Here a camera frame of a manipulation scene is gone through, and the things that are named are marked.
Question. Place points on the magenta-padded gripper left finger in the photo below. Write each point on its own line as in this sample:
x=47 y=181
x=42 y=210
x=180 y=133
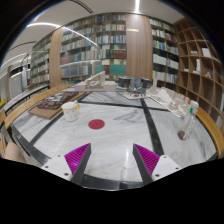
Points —
x=77 y=159

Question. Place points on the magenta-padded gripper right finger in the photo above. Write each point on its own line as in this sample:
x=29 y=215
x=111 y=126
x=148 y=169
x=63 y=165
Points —
x=147 y=160

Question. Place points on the clear plastic drink bottle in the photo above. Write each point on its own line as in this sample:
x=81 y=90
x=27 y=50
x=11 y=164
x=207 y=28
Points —
x=188 y=124

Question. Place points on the flat round red coaster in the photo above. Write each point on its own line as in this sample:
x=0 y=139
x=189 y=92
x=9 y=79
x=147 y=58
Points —
x=96 y=124

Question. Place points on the white cup with yellow rim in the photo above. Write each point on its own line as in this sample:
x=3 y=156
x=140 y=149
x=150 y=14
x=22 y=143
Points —
x=70 y=114

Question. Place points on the pale blue spoon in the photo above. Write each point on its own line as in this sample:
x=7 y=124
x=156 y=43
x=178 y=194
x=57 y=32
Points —
x=75 y=103

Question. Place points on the brown model on wooden board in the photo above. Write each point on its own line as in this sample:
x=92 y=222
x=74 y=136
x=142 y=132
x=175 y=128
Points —
x=53 y=103

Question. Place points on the person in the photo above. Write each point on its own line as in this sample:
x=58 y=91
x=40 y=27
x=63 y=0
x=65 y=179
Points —
x=14 y=152

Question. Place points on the white city block model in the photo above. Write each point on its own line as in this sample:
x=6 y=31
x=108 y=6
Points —
x=168 y=98

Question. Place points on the curved wooden slat bench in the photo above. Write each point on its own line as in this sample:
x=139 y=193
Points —
x=211 y=128
x=23 y=108

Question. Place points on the dark grey building model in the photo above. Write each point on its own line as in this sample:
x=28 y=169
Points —
x=135 y=86

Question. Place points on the beige architectural building model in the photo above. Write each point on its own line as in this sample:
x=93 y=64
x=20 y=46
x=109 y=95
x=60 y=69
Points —
x=95 y=84

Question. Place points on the wooden cubby shelf unit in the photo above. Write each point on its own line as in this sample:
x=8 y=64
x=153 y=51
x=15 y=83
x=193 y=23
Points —
x=196 y=66

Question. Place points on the straight ceiling light strip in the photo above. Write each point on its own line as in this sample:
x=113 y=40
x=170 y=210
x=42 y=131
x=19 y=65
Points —
x=137 y=6

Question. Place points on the tall wooden bookshelf wall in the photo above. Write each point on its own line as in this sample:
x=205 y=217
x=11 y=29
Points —
x=106 y=43

